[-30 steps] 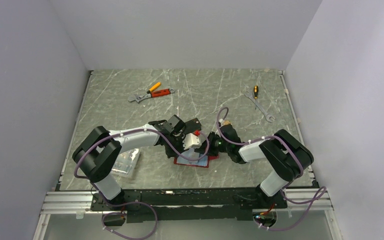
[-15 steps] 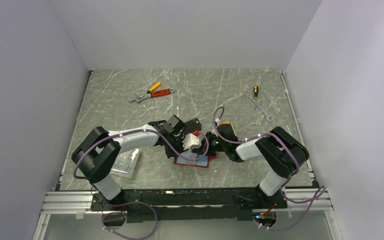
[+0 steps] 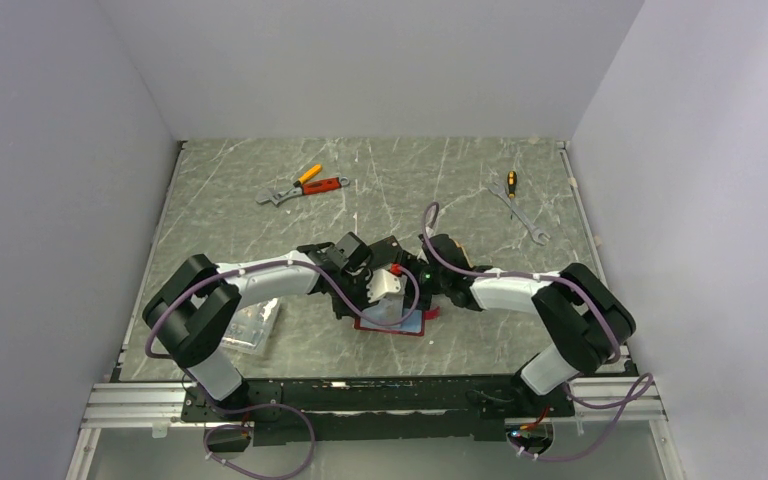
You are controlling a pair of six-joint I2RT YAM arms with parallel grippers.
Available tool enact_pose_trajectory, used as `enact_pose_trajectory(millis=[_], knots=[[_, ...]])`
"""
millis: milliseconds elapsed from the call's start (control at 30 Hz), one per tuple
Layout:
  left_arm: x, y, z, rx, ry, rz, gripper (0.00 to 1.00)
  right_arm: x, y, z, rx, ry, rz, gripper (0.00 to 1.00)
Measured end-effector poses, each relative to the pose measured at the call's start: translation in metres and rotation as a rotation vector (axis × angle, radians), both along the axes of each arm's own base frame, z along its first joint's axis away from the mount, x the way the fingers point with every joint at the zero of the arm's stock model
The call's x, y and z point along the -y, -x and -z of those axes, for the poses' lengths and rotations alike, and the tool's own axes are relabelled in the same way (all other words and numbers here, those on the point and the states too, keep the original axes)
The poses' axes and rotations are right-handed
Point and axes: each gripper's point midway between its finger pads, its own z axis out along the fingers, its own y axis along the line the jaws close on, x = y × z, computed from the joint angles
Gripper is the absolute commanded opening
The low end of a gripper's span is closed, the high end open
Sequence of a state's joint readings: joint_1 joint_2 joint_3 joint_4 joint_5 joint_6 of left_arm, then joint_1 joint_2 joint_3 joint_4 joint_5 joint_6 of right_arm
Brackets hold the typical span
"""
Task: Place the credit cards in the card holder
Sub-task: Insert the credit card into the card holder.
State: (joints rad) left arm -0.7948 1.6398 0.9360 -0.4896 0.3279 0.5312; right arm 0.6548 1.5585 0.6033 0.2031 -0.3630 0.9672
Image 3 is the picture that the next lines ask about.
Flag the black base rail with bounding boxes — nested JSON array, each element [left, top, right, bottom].
[[180, 374, 575, 446]]

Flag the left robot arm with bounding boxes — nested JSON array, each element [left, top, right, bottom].
[[141, 232, 392, 420]]

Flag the aluminium frame rail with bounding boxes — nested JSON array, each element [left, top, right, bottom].
[[67, 375, 686, 479]]

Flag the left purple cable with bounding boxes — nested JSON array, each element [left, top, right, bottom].
[[144, 259, 422, 480]]

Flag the clear plastic screw box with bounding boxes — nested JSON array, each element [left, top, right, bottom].
[[220, 298, 282, 356]]

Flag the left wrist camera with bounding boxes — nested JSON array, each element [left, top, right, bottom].
[[367, 268, 404, 303]]

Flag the orange black screwdriver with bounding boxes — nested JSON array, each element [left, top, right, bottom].
[[506, 170, 518, 200]]

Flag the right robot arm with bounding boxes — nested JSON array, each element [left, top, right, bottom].
[[420, 233, 637, 415]]

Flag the red handled adjustable wrench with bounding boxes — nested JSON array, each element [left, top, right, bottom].
[[255, 177, 351, 207]]

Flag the orange handled pliers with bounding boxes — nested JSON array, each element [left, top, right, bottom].
[[293, 164, 323, 188]]

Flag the silver open end wrench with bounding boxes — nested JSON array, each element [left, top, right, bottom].
[[487, 184, 550, 246]]

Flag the silver credit card stack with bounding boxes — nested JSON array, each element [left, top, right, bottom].
[[358, 297, 422, 334]]

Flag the red leather card holder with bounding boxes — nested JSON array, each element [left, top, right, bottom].
[[353, 296, 440, 337]]

